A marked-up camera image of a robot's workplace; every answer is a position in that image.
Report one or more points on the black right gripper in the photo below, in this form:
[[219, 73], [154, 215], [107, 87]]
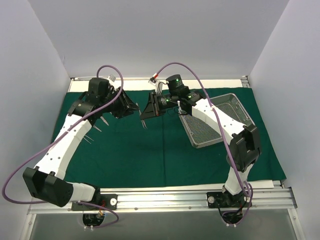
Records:
[[152, 105]]

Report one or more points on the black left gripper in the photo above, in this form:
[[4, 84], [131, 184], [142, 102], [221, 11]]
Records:
[[126, 100]]

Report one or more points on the silver tweezers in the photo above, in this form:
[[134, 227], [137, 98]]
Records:
[[144, 124]]

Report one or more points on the green surgical cloth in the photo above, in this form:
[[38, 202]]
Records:
[[125, 155]]

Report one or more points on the silver forceps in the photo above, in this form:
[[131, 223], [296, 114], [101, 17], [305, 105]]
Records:
[[88, 139]]

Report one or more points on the metal mesh instrument tray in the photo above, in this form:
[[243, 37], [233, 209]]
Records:
[[203, 129]]

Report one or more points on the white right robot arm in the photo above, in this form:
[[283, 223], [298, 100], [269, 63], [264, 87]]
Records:
[[242, 142]]

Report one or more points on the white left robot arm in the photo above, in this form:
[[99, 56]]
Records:
[[45, 181]]

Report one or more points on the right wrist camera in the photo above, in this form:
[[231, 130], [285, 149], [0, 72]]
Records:
[[156, 83]]

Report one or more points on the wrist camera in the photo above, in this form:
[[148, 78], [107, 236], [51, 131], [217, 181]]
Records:
[[156, 83], [111, 78]]

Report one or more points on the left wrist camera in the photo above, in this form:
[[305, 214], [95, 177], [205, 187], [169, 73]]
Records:
[[111, 78]]

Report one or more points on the aluminium frame rail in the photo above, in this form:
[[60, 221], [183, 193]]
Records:
[[196, 200]]

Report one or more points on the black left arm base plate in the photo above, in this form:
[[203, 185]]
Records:
[[108, 201]]

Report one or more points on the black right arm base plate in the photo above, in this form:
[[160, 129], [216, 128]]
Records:
[[219, 199]]

